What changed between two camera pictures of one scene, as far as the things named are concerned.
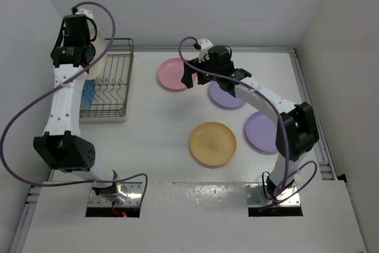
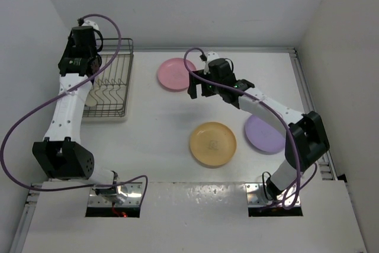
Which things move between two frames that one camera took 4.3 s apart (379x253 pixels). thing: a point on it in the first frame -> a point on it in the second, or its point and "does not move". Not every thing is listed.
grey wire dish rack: x=112 y=86 does not move
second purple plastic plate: x=260 y=130 does not move
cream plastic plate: x=101 y=42 -> x=90 y=101
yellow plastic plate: x=212 y=143 does not move
